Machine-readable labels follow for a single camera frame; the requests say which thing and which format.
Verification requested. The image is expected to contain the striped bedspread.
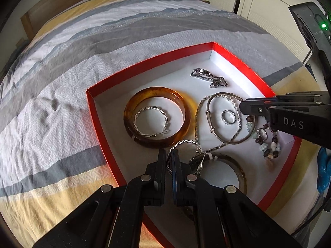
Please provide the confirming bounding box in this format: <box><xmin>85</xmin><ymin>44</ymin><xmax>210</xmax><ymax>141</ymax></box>
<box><xmin>0</xmin><ymin>0</ymin><xmax>331</xmax><ymax>248</ymax></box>

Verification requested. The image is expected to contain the red shallow box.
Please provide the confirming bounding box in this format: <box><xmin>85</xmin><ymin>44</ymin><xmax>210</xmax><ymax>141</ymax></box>
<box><xmin>86</xmin><ymin>42</ymin><xmax>302</xmax><ymax>248</ymax></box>

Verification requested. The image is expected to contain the white wardrobe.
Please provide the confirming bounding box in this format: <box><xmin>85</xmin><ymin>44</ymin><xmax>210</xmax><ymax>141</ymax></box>
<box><xmin>233</xmin><ymin>0</ymin><xmax>311</xmax><ymax>65</ymax></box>

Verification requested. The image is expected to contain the silver ring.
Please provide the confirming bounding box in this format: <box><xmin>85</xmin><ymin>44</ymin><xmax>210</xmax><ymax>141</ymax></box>
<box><xmin>222</xmin><ymin>110</ymin><xmax>237</xmax><ymax>125</ymax></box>

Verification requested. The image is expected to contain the beaded chain necklace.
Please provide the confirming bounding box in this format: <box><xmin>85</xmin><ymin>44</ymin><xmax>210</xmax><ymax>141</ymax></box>
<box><xmin>190</xmin><ymin>93</ymin><xmax>283</xmax><ymax>166</ymax></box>

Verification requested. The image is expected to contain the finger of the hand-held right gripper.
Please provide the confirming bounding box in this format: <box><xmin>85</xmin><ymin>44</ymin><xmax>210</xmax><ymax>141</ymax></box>
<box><xmin>239</xmin><ymin>91</ymin><xmax>331</xmax><ymax>115</ymax></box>

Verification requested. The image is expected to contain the large thin silver bangle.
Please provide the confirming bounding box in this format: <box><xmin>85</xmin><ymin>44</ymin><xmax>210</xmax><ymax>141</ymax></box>
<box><xmin>206</xmin><ymin>92</ymin><xmax>255</xmax><ymax>144</ymax></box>

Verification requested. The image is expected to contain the twisted silver hoop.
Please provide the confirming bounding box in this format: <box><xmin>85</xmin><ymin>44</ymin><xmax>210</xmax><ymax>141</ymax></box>
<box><xmin>133</xmin><ymin>106</ymin><xmax>171</xmax><ymax>138</ymax></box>
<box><xmin>167</xmin><ymin>139</ymin><xmax>205</xmax><ymax>176</ymax></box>

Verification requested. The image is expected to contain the black cable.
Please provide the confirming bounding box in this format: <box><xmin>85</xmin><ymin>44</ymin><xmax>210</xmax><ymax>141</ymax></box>
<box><xmin>293</xmin><ymin>194</ymin><xmax>331</xmax><ymax>238</ymax></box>

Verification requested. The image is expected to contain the dark brown bangle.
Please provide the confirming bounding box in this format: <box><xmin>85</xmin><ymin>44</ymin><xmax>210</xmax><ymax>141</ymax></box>
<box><xmin>181</xmin><ymin>153</ymin><xmax>248</xmax><ymax>221</ymax></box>

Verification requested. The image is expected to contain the person's right hand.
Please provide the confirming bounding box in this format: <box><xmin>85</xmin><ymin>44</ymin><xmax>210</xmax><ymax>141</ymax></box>
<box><xmin>317</xmin><ymin>147</ymin><xmax>331</xmax><ymax>193</ymax></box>

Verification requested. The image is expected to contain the amber resin bangle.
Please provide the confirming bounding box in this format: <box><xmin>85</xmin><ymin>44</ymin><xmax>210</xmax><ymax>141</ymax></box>
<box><xmin>124</xmin><ymin>88</ymin><xmax>192</xmax><ymax>149</ymax></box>

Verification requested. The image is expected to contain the silver metal wristwatch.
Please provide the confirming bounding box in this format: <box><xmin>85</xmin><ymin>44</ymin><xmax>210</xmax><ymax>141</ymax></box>
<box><xmin>191</xmin><ymin>68</ymin><xmax>228</xmax><ymax>88</ymax></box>

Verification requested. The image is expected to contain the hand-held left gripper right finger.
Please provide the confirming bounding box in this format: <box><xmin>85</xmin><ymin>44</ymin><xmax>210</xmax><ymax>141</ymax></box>
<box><xmin>171</xmin><ymin>149</ymin><xmax>303</xmax><ymax>248</ymax></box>

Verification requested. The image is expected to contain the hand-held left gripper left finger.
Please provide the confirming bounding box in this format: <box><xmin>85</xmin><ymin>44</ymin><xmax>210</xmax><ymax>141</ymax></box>
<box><xmin>33</xmin><ymin>148</ymin><xmax>167</xmax><ymax>248</ymax></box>

